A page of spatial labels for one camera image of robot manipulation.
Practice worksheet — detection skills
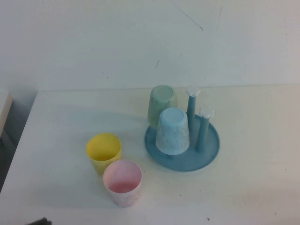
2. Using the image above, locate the blue cup stand with pegs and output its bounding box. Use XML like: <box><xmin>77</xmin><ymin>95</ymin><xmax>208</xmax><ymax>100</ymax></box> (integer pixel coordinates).
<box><xmin>144</xmin><ymin>85</ymin><xmax>221</xmax><ymax>172</ymax></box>

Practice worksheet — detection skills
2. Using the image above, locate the light blue plastic cup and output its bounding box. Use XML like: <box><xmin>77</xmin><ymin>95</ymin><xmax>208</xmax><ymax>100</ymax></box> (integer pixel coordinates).
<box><xmin>155</xmin><ymin>107</ymin><xmax>190</xmax><ymax>156</ymax></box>

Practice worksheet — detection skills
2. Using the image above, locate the pink plastic cup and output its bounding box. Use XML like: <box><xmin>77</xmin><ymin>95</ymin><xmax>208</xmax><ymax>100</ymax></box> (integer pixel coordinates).
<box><xmin>102</xmin><ymin>159</ymin><xmax>143</xmax><ymax>208</ymax></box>

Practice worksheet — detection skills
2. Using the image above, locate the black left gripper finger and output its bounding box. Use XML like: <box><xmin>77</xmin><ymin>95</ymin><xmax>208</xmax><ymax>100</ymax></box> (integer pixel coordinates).
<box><xmin>25</xmin><ymin>217</ymin><xmax>53</xmax><ymax>225</ymax></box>

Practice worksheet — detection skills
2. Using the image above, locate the beige wooden board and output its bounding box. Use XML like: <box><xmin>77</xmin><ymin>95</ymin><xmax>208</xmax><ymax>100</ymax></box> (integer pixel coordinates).
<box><xmin>0</xmin><ymin>91</ymin><xmax>14</xmax><ymax>139</ymax></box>

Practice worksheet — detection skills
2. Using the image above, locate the green plastic cup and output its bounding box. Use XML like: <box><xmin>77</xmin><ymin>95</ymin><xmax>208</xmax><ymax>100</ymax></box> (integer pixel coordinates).
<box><xmin>146</xmin><ymin>85</ymin><xmax>179</xmax><ymax>129</ymax></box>

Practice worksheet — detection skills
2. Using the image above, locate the yellow plastic cup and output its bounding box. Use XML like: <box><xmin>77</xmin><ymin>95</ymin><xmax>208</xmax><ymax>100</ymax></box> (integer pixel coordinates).
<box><xmin>85</xmin><ymin>133</ymin><xmax>123</xmax><ymax>177</ymax></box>

